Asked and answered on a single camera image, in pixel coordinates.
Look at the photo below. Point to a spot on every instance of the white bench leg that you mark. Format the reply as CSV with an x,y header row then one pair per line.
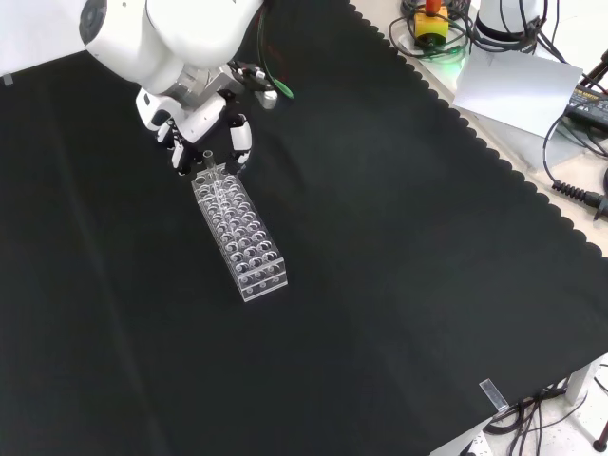
x,y
586,380

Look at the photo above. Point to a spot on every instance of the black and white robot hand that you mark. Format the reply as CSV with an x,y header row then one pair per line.
x,y
195,119

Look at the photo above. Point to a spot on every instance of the yellow stop button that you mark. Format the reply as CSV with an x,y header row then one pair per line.
x,y
430,24

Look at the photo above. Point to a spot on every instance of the black power adapter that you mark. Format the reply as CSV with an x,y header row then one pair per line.
x,y
589,107

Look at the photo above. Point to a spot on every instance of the black bench cloth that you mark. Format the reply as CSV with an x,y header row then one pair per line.
x,y
380,237

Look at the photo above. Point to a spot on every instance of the clear plastic test tube rack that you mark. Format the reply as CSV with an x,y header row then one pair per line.
x,y
240,237

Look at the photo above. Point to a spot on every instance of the pale board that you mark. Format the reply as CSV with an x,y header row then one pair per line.
x,y
513,90

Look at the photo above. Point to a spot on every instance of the clear glass test tube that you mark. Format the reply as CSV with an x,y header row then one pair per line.
x,y
209,161

